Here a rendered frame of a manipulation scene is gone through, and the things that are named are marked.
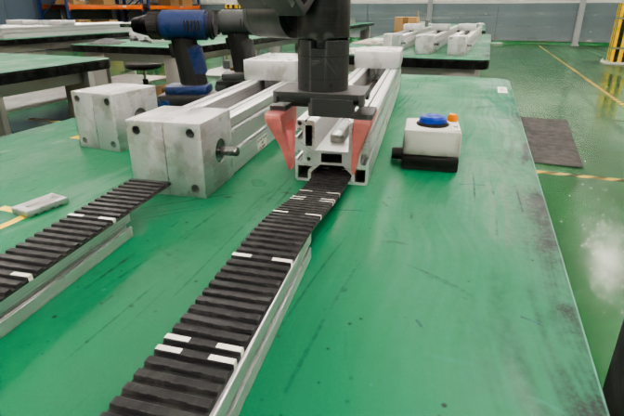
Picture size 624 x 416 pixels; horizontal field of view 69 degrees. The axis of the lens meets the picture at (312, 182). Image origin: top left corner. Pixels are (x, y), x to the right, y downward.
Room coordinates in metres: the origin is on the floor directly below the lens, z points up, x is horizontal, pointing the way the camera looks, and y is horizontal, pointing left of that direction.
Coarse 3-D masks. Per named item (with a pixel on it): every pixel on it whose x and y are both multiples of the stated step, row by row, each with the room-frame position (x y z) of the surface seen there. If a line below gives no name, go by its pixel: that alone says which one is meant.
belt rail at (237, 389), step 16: (304, 256) 0.36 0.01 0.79; (304, 272) 0.35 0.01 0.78; (288, 288) 0.31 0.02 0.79; (272, 304) 0.26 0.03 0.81; (288, 304) 0.30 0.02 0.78; (272, 320) 0.27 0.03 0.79; (256, 336) 0.23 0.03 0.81; (272, 336) 0.26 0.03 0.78; (256, 352) 0.24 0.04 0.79; (240, 368) 0.20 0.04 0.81; (256, 368) 0.23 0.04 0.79; (240, 384) 0.21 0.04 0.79; (224, 400) 0.18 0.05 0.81; (240, 400) 0.20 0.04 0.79
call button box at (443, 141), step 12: (408, 120) 0.69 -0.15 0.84; (408, 132) 0.63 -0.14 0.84; (420, 132) 0.63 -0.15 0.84; (432, 132) 0.62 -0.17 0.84; (444, 132) 0.62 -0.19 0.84; (456, 132) 0.62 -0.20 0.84; (408, 144) 0.63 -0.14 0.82; (420, 144) 0.62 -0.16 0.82; (432, 144) 0.62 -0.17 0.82; (444, 144) 0.62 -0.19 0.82; (456, 144) 0.61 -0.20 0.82; (396, 156) 0.66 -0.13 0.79; (408, 156) 0.63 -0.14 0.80; (420, 156) 0.63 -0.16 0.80; (432, 156) 0.63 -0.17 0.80; (444, 156) 0.62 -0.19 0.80; (456, 156) 0.61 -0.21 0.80; (408, 168) 0.63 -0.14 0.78; (420, 168) 0.62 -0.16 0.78; (432, 168) 0.62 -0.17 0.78; (444, 168) 0.62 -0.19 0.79; (456, 168) 0.61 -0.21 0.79
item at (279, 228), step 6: (264, 222) 0.38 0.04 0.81; (258, 228) 0.37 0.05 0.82; (264, 228) 0.37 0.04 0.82; (270, 228) 0.37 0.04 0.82; (276, 228) 0.37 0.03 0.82; (282, 228) 0.37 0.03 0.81; (288, 228) 0.37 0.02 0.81; (294, 228) 0.37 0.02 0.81; (300, 228) 0.37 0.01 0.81; (306, 228) 0.37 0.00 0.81; (288, 234) 0.36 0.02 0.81; (294, 234) 0.36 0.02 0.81; (300, 234) 0.36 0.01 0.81; (306, 234) 0.35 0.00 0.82
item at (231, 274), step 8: (224, 272) 0.30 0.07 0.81; (232, 272) 0.30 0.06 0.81; (240, 272) 0.29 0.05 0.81; (248, 272) 0.29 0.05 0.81; (256, 272) 0.29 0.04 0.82; (264, 272) 0.29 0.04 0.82; (272, 272) 0.29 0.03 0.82; (224, 280) 0.29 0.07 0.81; (232, 280) 0.29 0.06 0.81; (240, 280) 0.28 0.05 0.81; (248, 280) 0.28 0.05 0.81; (256, 280) 0.28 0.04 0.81; (264, 280) 0.28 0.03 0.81; (272, 280) 0.28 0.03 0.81; (280, 280) 0.29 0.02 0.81; (272, 288) 0.28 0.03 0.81
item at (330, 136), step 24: (360, 72) 1.05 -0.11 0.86; (384, 72) 1.05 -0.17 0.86; (384, 96) 0.77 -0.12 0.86; (312, 120) 0.58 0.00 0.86; (336, 120) 0.73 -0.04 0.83; (384, 120) 0.81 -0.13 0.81; (312, 144) 0.58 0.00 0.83; (336, 144) 0.61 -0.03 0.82; (312, 168) 0.58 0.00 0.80; (360, 168) 0.56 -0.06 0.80
